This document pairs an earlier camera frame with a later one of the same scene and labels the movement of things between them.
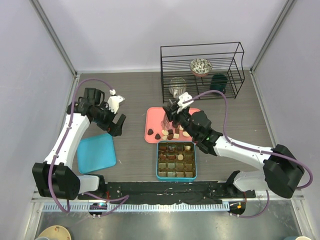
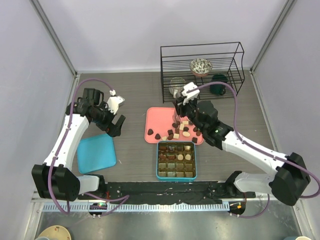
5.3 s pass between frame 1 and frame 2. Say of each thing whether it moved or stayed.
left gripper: stayed
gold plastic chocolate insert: stayed
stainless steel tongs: moved
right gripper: moved
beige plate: stayed
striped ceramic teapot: stayed
